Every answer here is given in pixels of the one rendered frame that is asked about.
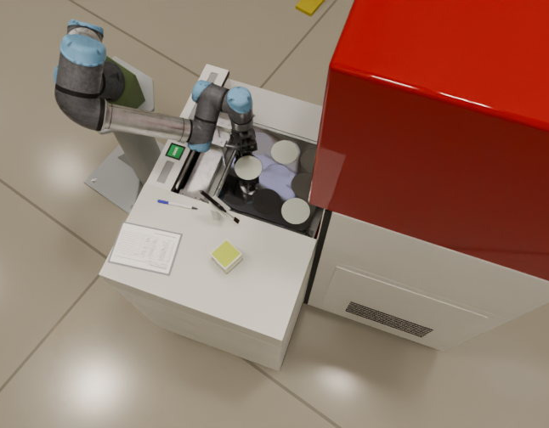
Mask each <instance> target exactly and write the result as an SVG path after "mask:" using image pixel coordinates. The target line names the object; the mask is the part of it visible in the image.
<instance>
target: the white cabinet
mask: <svg viewBox="0 0 549 428"><path fill-rule="evenodd" d="M311 264H312V261H311V263H310V266H309V269H308V272H307V275H306V278H305V280H304V283H303V287H302V290H301V293H300V296H299V298H298V301H297V305H296V307H295V310H294V313H293V315H292V318H291V322H290V325H289V328H288V331H287V333H286V337H285V339H284V342H283V345H282V347H278V346H274V345H272V344H269V343H267V342H264V341H260V340H258V339H255V338H253V337H251V336H248V335H244V334H242V333H239V332H236V331H234V330H232V329H227V328H225V327H223V326H220V325H217V324H214V323H211V322H208V321H206V320H204V319H201V318H197V317H195V316H192V315H189V314H187V313H183V312H180V311H178V310H176V309H173V308H170V307H167V306H164V305H162V304H159V303H157V302H154V301H150V300H148V299H145V298H143V297H140V296H136V295H134V294H131V293H129V292H126V291H124V290H120V289H117V288H115V287H113V288H114V289H115V290H117V291H118V292H119V293H120V294H121V295H122V296H124V297H125V298H126V299H127V300H128V301H129V302H130V303H132V304H133V305H134V306H135V307H136V308H137V309H138V310H139V311H140V312H141V313H142V314H143V315H144V316H145V317H147V318H148V319H149V320H150V321H151V322H152V323H153V324H155V325H156V326H157V327H160V328H163V329H166V330H169V331H171V332H173V333H176V334H178V335H182V336H185V337H187V338H190V339H192V340H194V341H199V342H201V343H203V344H206V345H209V346H212V347H215V348H217V349H219V350H222V351H225V352H228V353H231V354H233V355H236V356H238V357H240V358H244V359H247V360H249V361H252V362H254V363H258V364H261V365H263V366H265V367H268V368H271V369H274V370H277V371H280V367H281V365H282V363H283V361H284V358H285V355H286V351H287V348H288V346H289V343H290V340H291V336H292V333H293V330H294V328H295V325H296V322H297V318H298V315H299V313H300V310H301V307H302V304H303V298H304V294H305V290H306V286H307V282H308V276H309V271H310V268H311Z"/></svg>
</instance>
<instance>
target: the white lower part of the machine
mask: <svg viewBox="0 0 549 428"><path fill-rule="evenodd" d="M303 303H305V304H308V305H310V306H313V307H317V308H320V309H323V310H325V311H327V312H330V313H335V314H337V315H340V316H342V317H345V318H349V319H352V320H354V321H357V322H360V323H362V324H366V325H369V326H371V327H374V328H377V329H380V330H383V331H386V332H388V333H391V334H394V335H397V336H400V337H403V338H405V339H408V340H411V341H414V342H417V343H420V344H423V345H425V346H430V347H431V348H434V349H437V350H440V351H442V352H443V351H445V350H448V349H450V348H452V347H453V346H456V345H459V344H461V343H462V342H464V341H467V340H470V339H472V338H473V337H475V336H477V335H481V334H483V333H484V332H486V331H488V330H490V329H493V328H495V327H497V326H499V325H501V324H504V323H506V322H508V321H510V320H508V319H505V318H501V317H498V316H495V315H493V314H490V313H486V312H483V311H480V310H478V309H475V308H472V307H468V306H465V305H462V304H460V303H457V302H454V301H450V300H447V299H444V298H442V297H439V296H435V295H432V294H429V293H427V292H424V291H421V290H417V289H414V288H411V287H409V286H406V285H403V284H399V283H396V282H394V281H392V280H389V279H385V278H382V277H379V276H376V275H374V274H371V273H367V272H364V271H361V270H359V269H356V268H353V267H349V266H346V265H343V264H341V263H338V262H334V261H331V260H328V259H325V258H323V257H319V256H315V255H314V256H313V260H312V264H311V268H310V271H309V276H308V282H307V286H306V290H305V294H304V298H303Z"/></svg>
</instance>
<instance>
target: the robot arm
mask: <svg viewBox="0 0 549 428"><path fill-rule="evenodd" d="M103 37H104V29H103V28H102V27H100V26H96V25H92V24H89V23H85V22H82V21H79V20H69V24H68V26H67V34H66V35H65V36H64V37H63V39H62V43H61V44H60V53H59V64H58V65H57V66H56V67H55V69H54V83H55V89H54V96H55V100H56V103H57V105H58V106H59V108H60V109H61V110H62V112H63V113H64V114H65V115H66V116H67V117H68V118H69V119H71V120H72V121H74V122H75V123H76V124H78V125H80V126H82V127H85V128H87V129H90V130H94V131H100V132H101V131H103V130H104V129H110V130H116V131H121V132H130V133H135V134H140V135H145V136H151V137H156V138H165V139H170V140H175V141H180V142H186V143H188V144H187V145H188V147H189V148H190V149H192V150H194V151H197V152H202V153H204V152H207V151H208V150H209V149H210V147H211V143H212V141H213V135H214V132H215V128H216V125H217V122H218V116H219V113H220V111H221V112H223V113H226V114H229V119H230V123H231V126H232V128H233V130H232V131H231V133H232V134H230V142H231V143H232V144H234V145H235V147H236V151H237V155H239V153H238V150H239V151H240V154H241V158H242V154H245V153H249V152H250V153H251V155H252V151H256V150H257V151H258V146H257V141H256V134H255V130H254V129H253V117H254V116H255V115H254V114H253V111H252V105H253V102H252V96H251V93H250V91H249V90H248V89H247V88H245V87H233V88H231V89H228V88H226V87H221V86H219V85H217V84H214V83H213V82H207V81H203V80H199V81H198V82H197V83H196V84H195V85H194V87H193V90H192V96H191V98H192V100H193V101H194V102H196V103H197V106H196V110H195V116H194V120H191V119H187V118H183V117H177V116H173V115H165V114H161V113H156V112H152V111H148V110H139V109H134V108H130V107H126V106H121V105H117V104H109V103H108V102H112V101H116V100H118V99H119V98H120V97H121V96H122V94H123V92H124V88H125V78H124V75H123V73H122V70H121V68H120V67H119V66H118V65H117V64H115V63H113V62H110V61H105V59H106V48H105V45H104V44H103V43H102V40H103Z"/></svg>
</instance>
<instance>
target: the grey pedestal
mask: <svg viewBox="0 0 549 428"><path fill-rule="evenodd" d="M112 59H113V60H115V62H117V63H118V64H120V65H122V66H123V67H125V68H126V69H128V70H130V71H131V72H132V73H133V74H135V75H136V77H137V79H138V82H139V85H140V87H141V90H142V93H143V95H144V98H145V101H144V102H143V103H142V104H141V105H140V106H139V107H138V109H139V110H148V111H152V112H154V111H155V100H154V82H153V79H152V78H151V77H149V76H147V75H146V74H144V73H143V72H141V71H139V70H137V69H136V68H134V67H132V66H131V65H129V64H128V63H126V62H124V61H123V60H121V59H119V58H117V57H116V56H114V57H113V58H112ZM96 132H98V133H99V134H102V135H103V134H107V133H112V132H113V133H114V135H115V137H116V139H117V141H118V143H119V145H118V146H117V147H116V148H115V149H114V150H113V151H112V152H111V153H110V154H109V156H108V157H107V158H106V159H105V160H104V161H103V162H102V163H101V164H100V165H99V166H98V167H97V168H96V169H95V170H94V172H93V173H92V174H91V175H90V176H89V177H88V178H87V179H86V180H85V181H84V183H85V184H86V185H87V186H89V187H90V188H92V189H93V190H95V191H96V192H98V193H99V194H101V195H102V196H104V197H105V198H106V199H107V200H109V201H111V202H112V203H113V204H115V205H116V206H118V207H120V208H121V209H122V210H124V211H125V212H126V213H128V214H130V212H131V210H132V209H133V206H134V204H135V202H136V200H137V198H138V197H139V194H140V192H141V190H142V188H143V187H144V184H145V183H146V182H147V180H148V178H149V176H150V174H151V172H152V170H153V168H154V166H155V164H156V162H157V160H158V158H159V156H160V154H161V152H162V150H163V149H164V147H165V145H163V144H161V143H160V142H158V141H157V140H156V139H155V137H151V136H145V135H140V134H135V133H130V132H121V131H116V130H110V129H104V130H103V131H101V132H100V131H96Z"/></svg>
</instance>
